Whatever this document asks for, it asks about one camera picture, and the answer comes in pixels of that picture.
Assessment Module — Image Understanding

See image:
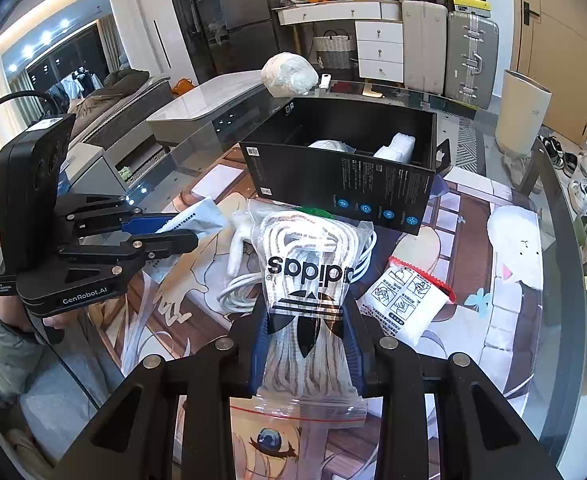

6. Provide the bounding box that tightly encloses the shoe rack with shoes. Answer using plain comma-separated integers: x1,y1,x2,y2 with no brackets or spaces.
538,132,587,261

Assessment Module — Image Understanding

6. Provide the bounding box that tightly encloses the person's left forearm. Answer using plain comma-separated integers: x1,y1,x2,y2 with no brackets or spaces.
0,240,74,401

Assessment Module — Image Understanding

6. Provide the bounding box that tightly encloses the clear bag of white laces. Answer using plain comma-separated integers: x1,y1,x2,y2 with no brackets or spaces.
246,197,377,426

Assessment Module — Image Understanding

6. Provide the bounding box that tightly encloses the white cable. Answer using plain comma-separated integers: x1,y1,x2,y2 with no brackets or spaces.
217,227,378,318

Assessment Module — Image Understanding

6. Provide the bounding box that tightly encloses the grey low cabinet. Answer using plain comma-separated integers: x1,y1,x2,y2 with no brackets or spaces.
66,142,174,196

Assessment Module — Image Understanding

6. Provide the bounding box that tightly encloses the wooden door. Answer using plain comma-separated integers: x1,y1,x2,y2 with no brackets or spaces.
511,0,587,146

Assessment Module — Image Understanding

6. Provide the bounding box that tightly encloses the white soft item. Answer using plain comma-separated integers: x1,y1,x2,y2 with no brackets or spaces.
307,139,357,155

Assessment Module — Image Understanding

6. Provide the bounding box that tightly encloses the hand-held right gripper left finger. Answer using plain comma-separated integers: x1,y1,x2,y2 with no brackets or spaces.
61,305,274,480

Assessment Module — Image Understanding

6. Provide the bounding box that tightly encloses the beige suitcase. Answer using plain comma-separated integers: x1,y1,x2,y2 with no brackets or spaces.
402,0,449,95

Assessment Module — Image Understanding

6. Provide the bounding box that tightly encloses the white dresser with drawers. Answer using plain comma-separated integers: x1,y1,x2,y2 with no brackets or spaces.
274,1,404,86

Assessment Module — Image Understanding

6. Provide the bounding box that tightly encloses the printed table mat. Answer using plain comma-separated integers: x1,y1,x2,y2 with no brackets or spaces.
86,160,544,480

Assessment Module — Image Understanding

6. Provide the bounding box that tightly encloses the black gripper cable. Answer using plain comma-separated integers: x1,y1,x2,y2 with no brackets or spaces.
0,90,107,411

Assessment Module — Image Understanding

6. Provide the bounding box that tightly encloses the black cardboard box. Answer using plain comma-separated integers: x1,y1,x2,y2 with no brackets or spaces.
238,97,451,236

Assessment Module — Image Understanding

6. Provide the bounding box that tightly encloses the dark glass cabinet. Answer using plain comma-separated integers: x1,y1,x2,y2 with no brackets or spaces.
162,0,229,85

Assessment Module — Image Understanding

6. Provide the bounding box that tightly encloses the cream cylindrical bin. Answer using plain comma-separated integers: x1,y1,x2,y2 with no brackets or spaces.
495,70,553,157

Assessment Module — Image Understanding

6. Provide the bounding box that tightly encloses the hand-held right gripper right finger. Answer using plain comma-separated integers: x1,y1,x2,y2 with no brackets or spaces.
343,302,567,480

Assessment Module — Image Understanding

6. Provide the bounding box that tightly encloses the light blue packet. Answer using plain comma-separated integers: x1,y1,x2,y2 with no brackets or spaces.
156,197,224,233

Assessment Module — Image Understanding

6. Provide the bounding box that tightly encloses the white plastic-wrapped bundle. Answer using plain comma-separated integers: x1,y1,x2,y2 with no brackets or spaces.
261,52,320,97

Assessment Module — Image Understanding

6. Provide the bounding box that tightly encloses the white fluffy sock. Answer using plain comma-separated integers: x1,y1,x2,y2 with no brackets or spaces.
226,210,257,276

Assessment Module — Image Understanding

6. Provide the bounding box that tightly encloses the white tissue pack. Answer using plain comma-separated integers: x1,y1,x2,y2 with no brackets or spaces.
373,132,418,165

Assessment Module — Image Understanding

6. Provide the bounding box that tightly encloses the grey coffee table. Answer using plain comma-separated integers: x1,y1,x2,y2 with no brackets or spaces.
146,72,274,148

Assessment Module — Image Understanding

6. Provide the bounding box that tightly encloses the woven basket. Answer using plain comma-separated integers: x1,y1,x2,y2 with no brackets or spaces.
313,30,357,68

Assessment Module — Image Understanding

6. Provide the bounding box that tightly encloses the silver suitcase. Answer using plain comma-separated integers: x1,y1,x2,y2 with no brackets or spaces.
446,10,500,109

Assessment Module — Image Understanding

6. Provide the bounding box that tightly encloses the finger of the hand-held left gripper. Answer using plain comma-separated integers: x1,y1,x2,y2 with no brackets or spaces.
56,230,198,273
56,194,183,235

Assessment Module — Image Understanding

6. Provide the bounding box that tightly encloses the white packet with red edge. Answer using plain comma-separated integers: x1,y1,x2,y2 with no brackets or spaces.
358,256,457,346

